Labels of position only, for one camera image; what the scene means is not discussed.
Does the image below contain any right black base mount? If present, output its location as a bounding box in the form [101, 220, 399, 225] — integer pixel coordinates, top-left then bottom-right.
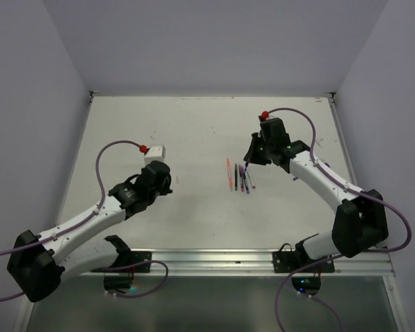
[272, 243, 335, 295]

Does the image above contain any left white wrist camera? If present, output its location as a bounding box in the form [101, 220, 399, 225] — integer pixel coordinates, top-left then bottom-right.
[144, 144, 166, 165]

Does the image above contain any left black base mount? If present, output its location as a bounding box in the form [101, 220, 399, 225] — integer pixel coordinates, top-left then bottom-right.
[103, 235, 151, 294]

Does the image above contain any green pen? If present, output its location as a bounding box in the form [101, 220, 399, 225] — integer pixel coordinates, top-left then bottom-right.
[234, 163, 239, 191]

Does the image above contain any blue pen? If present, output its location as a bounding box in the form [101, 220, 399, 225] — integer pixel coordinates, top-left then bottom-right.
[241, 169, 250, 194]

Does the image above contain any orange pen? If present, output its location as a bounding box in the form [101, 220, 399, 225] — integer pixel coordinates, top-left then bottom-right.
[226, 158, 234, 191]

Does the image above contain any red pen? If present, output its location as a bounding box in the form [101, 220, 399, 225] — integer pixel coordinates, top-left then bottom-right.
[238, 164, 245, 192]

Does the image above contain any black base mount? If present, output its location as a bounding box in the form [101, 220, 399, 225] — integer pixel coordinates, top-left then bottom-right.
[103, 235, 151, 294]
[272, 243, 335, 295]

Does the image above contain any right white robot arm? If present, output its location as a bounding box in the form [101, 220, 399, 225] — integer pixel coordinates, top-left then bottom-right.
[244, 116, 389, 272]

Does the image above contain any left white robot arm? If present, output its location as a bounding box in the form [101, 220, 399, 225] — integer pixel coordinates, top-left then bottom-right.
[7, 160, 172, 303]

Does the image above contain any aluminium front rail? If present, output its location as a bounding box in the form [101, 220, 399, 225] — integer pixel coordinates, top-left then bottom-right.
[79, 247, 395, 277]

